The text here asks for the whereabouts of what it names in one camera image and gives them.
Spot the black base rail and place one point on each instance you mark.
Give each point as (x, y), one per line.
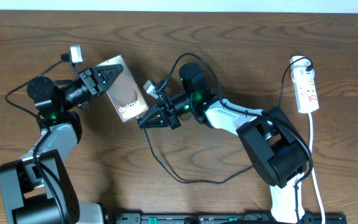
(257, 217)

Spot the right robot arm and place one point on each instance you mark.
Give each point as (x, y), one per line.
(276, 150)

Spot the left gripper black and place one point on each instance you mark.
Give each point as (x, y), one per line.
(86, 78)

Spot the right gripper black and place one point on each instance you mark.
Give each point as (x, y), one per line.
(169, 114)

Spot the white power strip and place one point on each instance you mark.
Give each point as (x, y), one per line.
(302, 76)

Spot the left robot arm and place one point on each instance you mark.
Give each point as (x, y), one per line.
(36, 188)

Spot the Samsung Galaxy smartphone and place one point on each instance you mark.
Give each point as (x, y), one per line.
(124, 93)

